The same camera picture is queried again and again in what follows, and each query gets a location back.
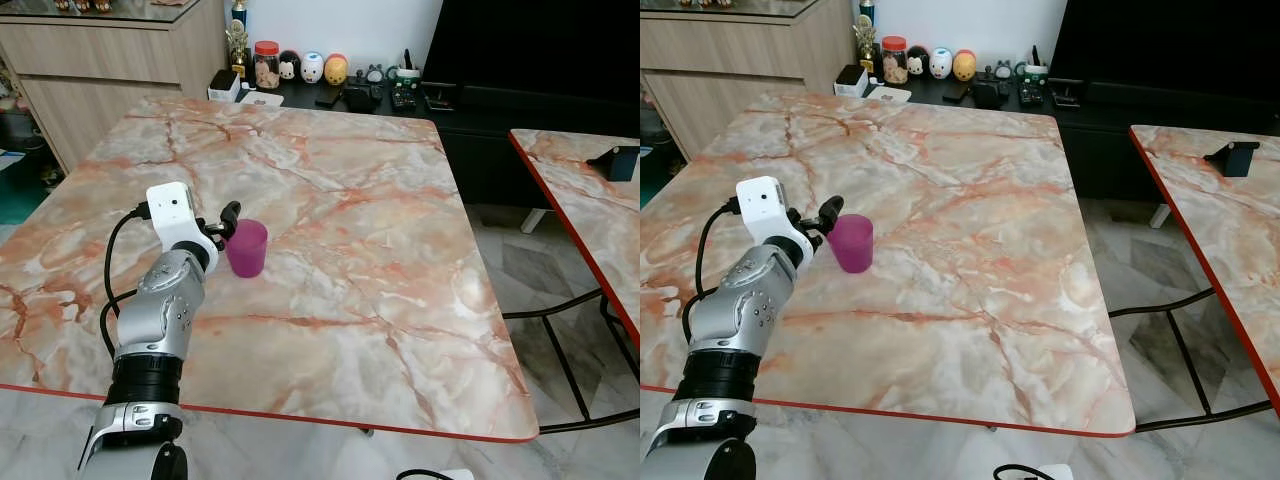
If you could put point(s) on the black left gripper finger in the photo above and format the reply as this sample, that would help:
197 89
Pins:
225 241
823 238
231 214
832 211

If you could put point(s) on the purple plastic cup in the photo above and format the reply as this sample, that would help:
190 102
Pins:
247 252
852 246

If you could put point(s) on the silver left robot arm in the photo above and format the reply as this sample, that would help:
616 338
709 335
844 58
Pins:
735 315
150 320

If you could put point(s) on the white paper card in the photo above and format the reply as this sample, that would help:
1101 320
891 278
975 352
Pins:
260 98
889 94

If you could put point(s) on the large marble dining table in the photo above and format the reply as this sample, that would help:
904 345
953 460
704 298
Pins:
960 260
350 260

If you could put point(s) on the small white box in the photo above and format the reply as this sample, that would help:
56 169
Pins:
223 86
851 81

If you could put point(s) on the red lid snack jar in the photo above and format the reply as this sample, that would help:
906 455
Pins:
895 63
267 68

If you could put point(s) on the dark smartphone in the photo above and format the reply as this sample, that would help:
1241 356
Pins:
957 91
329 96

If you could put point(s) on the black round plush figure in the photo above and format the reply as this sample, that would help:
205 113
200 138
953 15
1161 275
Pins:
290 68
918 63

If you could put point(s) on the white round plush figure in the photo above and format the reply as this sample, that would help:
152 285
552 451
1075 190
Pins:
313 68
941 64

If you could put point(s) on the gold trophy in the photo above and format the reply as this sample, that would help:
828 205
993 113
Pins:
238 45
866 40

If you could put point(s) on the light wooden cabinet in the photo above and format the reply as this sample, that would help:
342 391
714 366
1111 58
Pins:
740 65
110 70

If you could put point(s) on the black pouch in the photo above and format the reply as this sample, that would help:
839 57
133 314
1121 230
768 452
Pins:
362 98
990 95

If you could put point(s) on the orange round plush figure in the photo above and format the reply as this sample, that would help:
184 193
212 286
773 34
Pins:
336 70
964 66

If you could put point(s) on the black phone stand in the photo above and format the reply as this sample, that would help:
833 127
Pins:
620 163
1238 159

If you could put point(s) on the small grey figurine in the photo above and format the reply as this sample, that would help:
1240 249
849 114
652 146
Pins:
1001 71
374 76

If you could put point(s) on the black remote control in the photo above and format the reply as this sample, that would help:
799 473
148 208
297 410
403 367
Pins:
403 99
1031 96

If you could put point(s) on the marble side table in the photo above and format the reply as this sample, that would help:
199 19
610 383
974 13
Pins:
1220 240
585 215

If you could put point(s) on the green white mug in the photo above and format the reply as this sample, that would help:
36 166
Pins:
407 77
1034 73

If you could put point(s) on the black television stand foot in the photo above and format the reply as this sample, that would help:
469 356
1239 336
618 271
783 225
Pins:
1067 94

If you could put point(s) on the black television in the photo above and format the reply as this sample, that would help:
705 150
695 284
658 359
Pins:
1160 45
530 45

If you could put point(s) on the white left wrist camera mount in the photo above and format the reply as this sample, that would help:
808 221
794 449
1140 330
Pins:
172 212
765 207

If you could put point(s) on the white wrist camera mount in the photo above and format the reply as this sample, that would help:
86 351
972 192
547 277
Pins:
765 207
172 212
1055 472
458 475

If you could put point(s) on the black metal table frame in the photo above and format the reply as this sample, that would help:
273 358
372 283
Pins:
1190 370
565 365

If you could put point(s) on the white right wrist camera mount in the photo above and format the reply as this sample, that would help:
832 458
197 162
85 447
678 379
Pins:
1055 472
458 475

